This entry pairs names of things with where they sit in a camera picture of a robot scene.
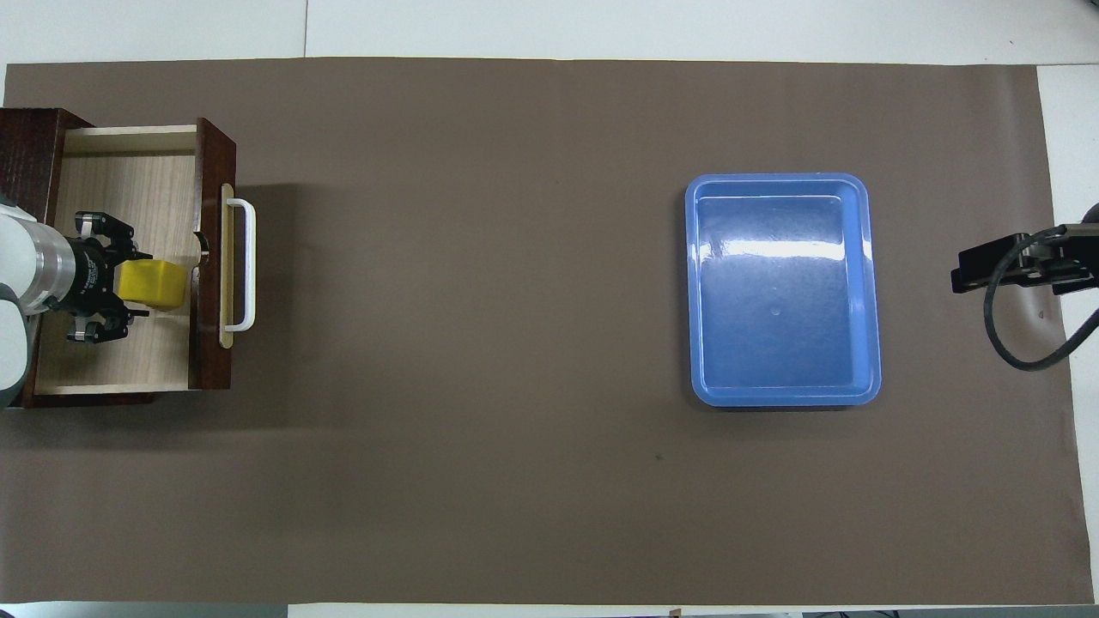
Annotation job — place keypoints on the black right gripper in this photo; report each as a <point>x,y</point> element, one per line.
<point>1069,262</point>

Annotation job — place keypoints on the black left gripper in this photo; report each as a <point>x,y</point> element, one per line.
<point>90,275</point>

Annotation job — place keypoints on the yellow cube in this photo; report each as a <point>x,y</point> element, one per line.
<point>154,283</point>

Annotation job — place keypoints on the wooden drawer with dark front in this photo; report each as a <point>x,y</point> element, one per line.
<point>112,180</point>

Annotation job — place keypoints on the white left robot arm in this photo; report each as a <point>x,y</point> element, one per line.
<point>13,326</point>

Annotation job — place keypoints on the dark wooden cabinet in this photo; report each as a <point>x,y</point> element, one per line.
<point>30,146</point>

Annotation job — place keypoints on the blue plastic tray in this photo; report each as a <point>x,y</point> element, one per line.
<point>781,343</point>

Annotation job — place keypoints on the brown table mat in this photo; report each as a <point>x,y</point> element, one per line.
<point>515,343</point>

